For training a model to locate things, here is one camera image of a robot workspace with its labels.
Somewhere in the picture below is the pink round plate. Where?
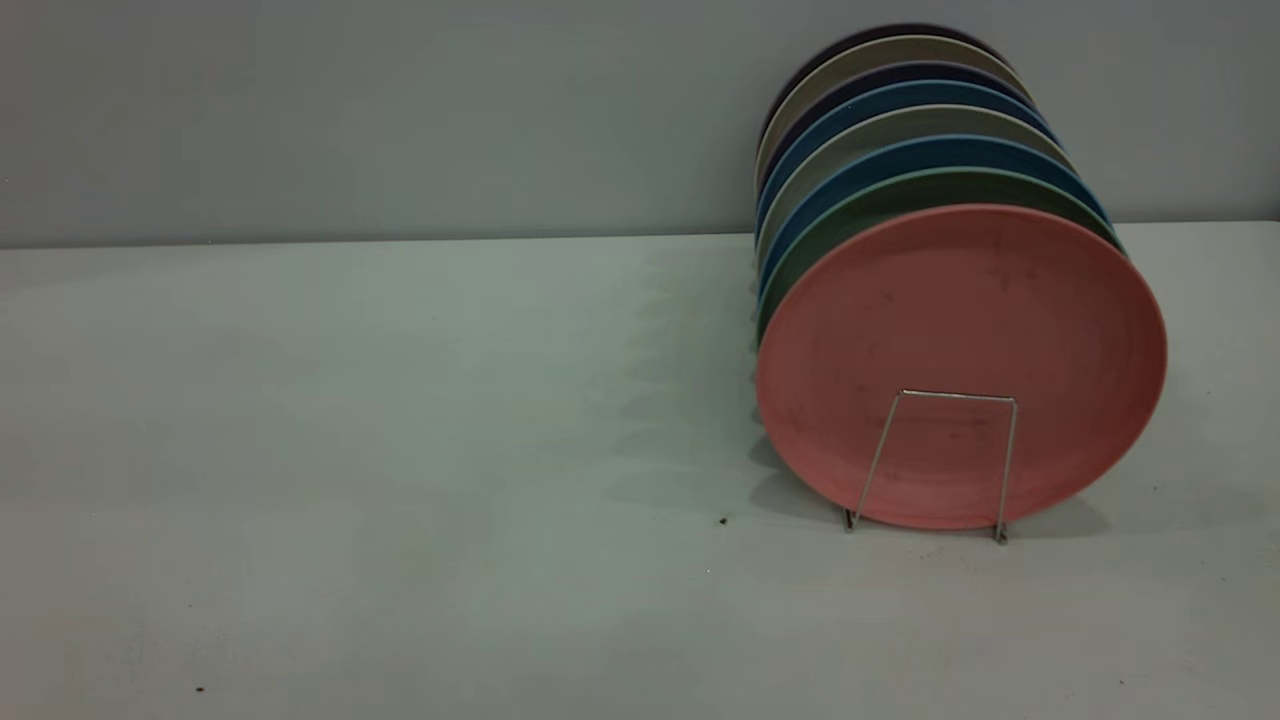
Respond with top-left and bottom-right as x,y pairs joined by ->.
755,203 -> 1168,531

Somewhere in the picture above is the green round plate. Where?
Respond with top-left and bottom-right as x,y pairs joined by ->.
757,167 -> 1126,343

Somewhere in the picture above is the blue round plate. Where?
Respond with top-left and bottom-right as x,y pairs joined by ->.
755,80 -> 1061,241
757,134 -> 1113,301

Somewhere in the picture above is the beige round plate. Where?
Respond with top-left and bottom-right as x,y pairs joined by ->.
755,35 -> 1031,191
757,104 -> 1079,273

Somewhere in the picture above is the dark purple round plate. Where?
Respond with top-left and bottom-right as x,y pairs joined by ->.
757,22 -> 1011,151
757,60 -> 1037,203

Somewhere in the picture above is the metal wire plate rack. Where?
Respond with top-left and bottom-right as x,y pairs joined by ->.
843,389 -> 1020,546

